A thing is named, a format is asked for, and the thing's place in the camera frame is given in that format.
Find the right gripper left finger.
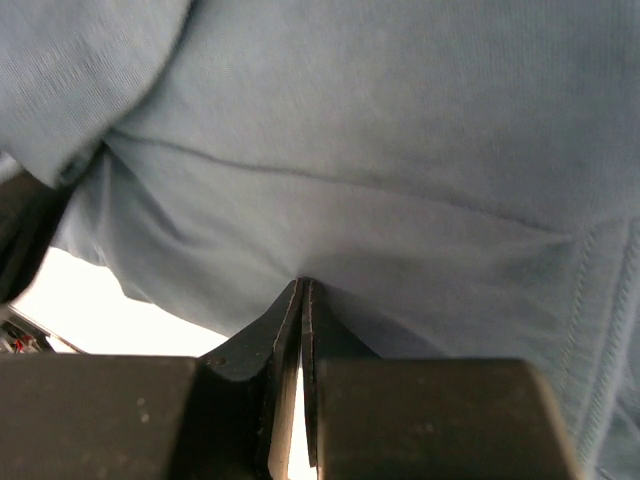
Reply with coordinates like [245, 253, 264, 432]
[199, 279, 304, 479]

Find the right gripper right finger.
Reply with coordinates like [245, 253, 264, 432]
[301, 278, 379, 467]

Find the blue t shirt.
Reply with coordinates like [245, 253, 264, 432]
[1, 1, 639, 479]

